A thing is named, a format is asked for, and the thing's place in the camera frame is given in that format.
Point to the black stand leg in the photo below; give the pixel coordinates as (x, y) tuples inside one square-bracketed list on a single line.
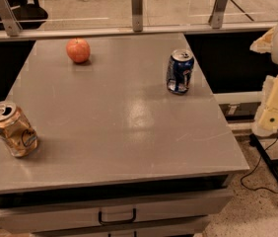
[(271, 164)]

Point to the metal railing bracket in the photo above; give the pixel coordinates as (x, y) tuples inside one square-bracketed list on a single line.
[(217, 16), (137, 15), (10, 24)]

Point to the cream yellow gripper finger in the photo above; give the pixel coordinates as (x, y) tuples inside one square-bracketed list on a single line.
[(266, 117)]

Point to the middle metal railing bracket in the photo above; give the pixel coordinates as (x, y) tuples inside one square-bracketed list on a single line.
[(137, 15)]

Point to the left metal railing bracket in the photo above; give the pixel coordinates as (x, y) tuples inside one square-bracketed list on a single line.
[(10, 24)]

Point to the blue soda can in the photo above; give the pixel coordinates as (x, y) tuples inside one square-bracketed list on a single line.
[(180, 67)]

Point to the gold soda can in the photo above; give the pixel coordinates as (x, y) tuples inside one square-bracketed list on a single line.
[(16, 131)]

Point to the grey drawer with black handle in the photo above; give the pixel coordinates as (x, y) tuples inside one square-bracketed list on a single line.
[(144, 216)]

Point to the right metal railing bracket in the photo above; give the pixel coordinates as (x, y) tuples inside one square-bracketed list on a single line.
[(217, 16)]

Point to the red apple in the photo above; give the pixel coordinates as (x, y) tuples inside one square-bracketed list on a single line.
[(78, 50)]

